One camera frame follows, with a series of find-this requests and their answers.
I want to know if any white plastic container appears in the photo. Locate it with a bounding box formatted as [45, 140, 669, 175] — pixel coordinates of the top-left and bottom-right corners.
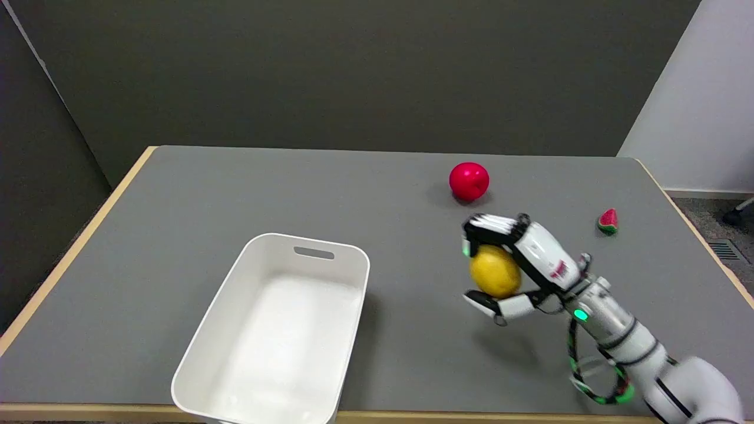
[171, 233, 371, 424]

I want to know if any red apple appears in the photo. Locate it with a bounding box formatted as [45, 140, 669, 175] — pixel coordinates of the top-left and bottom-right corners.
[449, 162, 490, 203]

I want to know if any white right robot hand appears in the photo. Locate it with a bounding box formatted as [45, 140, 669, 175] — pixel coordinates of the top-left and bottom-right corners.
[461, 213, 591, 327]

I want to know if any floor vent grille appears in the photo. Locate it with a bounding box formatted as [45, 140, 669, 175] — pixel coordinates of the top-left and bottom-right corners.
[707, 239, 750, 264]

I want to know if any yellow lemon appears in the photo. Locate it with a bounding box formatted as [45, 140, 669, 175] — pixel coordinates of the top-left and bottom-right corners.
[469, 244, 523, 299]

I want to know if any black looping robot cable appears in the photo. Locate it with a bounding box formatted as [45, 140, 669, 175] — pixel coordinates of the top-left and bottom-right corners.
[567, 317, 636, 406]

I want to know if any black chair caster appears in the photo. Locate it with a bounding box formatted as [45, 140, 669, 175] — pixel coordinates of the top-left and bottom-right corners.
[722, 198, 754, 228]

